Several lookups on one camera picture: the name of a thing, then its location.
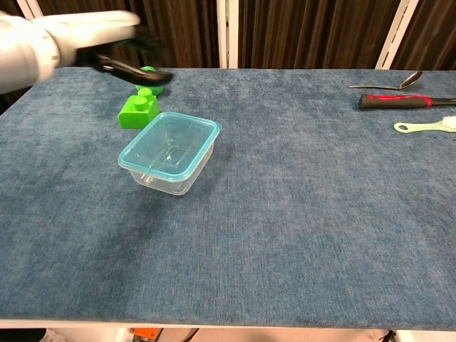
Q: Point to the orange plastic block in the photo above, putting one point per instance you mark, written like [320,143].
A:
[144,335]

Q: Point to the upright white frame post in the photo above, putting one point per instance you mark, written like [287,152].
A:
[227,32]

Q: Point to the green ball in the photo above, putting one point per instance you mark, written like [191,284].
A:
[158,90]

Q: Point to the metal spoon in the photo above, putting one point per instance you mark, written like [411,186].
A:
[409,80]

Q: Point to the blue table cloth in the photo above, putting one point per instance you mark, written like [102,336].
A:
[249,231]

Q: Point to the red and black hammer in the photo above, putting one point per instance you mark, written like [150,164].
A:
[392,101]

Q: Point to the light green brush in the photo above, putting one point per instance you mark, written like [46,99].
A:
[424,126]

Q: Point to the teal translucent plastic container lid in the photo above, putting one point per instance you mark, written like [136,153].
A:
[167,142]

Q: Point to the slanted white frame post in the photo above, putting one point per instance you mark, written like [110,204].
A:
[26,5]
[393,39]

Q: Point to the dark pleated curtain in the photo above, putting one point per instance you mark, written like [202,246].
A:
[303,32]

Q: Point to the green building block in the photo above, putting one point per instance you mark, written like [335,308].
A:
[133,115]

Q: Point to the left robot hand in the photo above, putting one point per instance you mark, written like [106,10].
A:
[96,30]

